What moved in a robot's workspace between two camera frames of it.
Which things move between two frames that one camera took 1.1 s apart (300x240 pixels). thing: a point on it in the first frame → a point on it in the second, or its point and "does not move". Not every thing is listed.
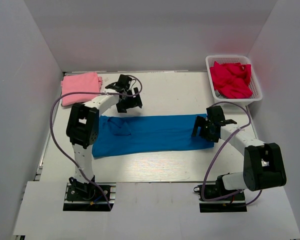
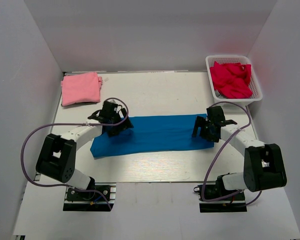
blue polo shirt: (127, 133) does not move
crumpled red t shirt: (231, 80) does not move
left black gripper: (129, 100) → (120, 124)
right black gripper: (203, 128) does not move
